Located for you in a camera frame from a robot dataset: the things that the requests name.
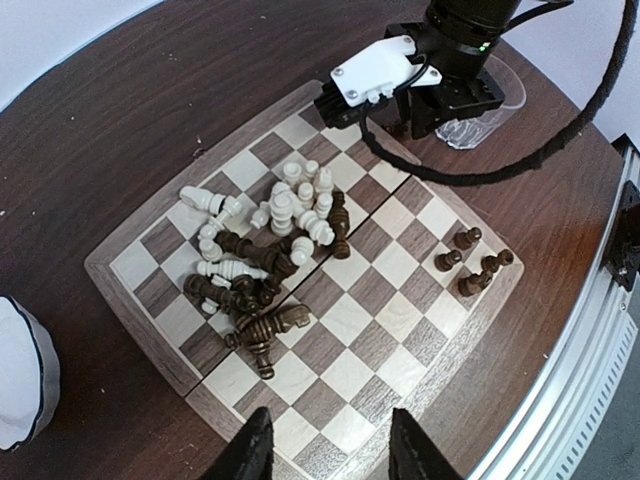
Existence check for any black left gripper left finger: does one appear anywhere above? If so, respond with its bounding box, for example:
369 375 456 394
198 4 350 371
212 407 274 480

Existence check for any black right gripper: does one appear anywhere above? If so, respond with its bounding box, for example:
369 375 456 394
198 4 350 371
385 19 505 139

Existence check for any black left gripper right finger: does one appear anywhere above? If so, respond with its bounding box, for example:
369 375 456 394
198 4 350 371
388 408 458 480

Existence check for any dark pawn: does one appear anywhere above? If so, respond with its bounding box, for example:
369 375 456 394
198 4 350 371
481 249 514 274
453 227 482 251
434 250 462 272

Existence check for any dark chess knight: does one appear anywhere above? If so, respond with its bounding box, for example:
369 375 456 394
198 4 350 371
458 271 493 297

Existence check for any dark chess bishop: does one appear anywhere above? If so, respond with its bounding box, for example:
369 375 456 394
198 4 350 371
248 341 275 380

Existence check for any wooden chess board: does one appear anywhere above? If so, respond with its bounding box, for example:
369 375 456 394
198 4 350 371
85 80 524 479

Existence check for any white chess queen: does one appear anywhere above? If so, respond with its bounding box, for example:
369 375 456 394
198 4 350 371
196 260 269 287

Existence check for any clear plastic cup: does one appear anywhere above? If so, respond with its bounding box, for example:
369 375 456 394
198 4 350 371
435 55 527 150

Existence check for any white round bowl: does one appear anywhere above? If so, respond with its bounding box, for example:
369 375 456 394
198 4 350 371
1 295 61 451

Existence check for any black right camera cable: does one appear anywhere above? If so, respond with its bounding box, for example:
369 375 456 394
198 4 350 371
357 0 640 189

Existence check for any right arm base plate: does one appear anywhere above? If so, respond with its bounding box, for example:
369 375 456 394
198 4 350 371
601 180 640 292

